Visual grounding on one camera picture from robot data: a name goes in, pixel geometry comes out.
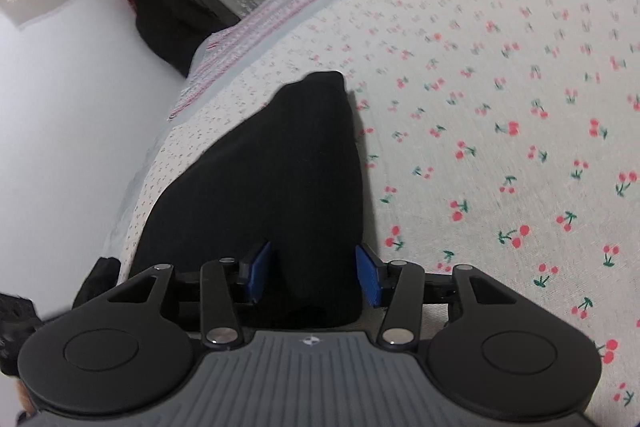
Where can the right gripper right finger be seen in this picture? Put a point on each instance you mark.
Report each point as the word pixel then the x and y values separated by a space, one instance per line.
pixel 371 273

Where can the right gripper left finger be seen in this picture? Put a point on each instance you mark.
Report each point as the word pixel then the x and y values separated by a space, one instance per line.
pixel 251 274

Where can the black pants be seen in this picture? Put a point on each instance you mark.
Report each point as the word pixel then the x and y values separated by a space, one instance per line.
pixel 287 179

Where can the cherry print bed sheet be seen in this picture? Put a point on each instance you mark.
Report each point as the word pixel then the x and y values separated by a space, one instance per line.
pixel 499 133

